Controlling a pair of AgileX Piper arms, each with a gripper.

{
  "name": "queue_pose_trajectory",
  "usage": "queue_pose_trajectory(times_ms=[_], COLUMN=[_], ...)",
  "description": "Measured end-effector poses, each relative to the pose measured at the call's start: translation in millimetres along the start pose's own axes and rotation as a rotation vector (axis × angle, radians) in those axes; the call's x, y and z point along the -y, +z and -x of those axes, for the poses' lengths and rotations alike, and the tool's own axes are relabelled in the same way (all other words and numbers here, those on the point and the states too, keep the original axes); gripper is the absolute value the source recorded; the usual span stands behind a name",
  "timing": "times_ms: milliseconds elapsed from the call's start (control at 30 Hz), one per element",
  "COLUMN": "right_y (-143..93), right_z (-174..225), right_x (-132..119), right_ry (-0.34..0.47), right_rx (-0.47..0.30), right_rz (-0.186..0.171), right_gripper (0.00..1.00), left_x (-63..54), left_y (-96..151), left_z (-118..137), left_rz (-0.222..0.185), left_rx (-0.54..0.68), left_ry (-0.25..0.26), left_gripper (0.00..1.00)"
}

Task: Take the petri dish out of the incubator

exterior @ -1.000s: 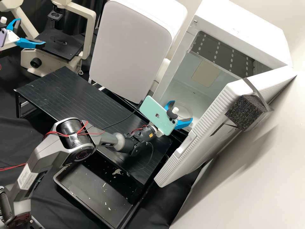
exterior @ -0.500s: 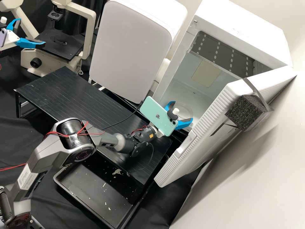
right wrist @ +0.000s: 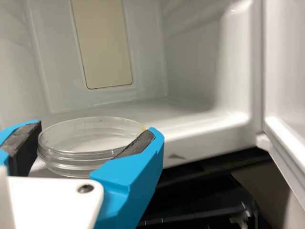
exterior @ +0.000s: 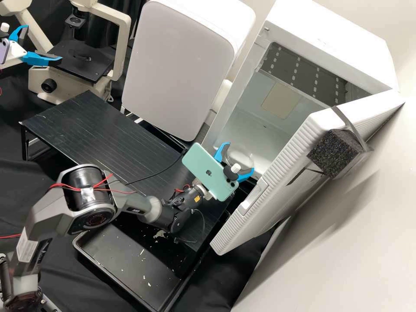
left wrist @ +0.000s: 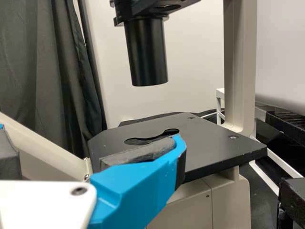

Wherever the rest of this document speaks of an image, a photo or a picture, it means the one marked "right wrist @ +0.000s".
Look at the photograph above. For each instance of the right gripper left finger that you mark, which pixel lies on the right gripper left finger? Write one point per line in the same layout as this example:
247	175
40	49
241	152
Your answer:
21	148

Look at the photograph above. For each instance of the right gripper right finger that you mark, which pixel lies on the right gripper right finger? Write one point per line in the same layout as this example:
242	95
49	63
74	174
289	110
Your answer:
133	181

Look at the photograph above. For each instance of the petri dish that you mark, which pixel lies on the petri dish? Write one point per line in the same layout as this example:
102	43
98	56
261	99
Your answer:
83	143

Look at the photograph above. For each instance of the white incubator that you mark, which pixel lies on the white incubator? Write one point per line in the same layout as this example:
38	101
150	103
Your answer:
190	71

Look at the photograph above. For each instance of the incubator door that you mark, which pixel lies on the incubator door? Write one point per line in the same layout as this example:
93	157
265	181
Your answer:
286	71

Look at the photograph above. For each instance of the black platform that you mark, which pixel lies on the black platform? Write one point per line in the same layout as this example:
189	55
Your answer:
190	221

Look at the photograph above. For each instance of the black tray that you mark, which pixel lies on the black tray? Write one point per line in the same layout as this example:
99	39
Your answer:
214	190

